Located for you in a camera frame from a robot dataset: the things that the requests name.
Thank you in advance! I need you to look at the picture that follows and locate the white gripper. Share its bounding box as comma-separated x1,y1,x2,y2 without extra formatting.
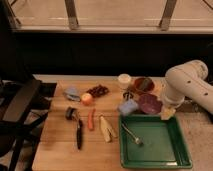
161,94,184,120

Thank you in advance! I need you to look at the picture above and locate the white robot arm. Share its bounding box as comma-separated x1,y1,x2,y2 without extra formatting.
161,60,213,120

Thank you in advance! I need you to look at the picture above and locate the white cup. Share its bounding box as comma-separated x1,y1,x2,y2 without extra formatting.
118,74,131,90

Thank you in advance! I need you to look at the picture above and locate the green plastic tray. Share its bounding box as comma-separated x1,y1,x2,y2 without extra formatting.
119,114,193,169

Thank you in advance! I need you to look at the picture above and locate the orange bowl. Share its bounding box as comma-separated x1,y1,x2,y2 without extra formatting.
134,77,154,94

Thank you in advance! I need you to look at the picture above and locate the blue sponge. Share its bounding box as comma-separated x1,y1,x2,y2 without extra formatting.
118,99,138,116

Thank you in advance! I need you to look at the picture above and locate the metal spoon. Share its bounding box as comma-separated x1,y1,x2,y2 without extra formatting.
121,123,143,146

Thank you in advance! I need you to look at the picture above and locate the orange toy carrot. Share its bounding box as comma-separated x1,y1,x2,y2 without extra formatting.
87,108,96,131

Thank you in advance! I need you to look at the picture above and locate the orange toy apple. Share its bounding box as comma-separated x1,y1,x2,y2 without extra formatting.
81,93,93,105

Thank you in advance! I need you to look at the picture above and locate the blue cloth toy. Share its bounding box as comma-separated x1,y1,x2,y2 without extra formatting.
64,87,81,102

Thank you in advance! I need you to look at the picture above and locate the black office chair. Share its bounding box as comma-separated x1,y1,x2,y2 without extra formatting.
0,79,56,171

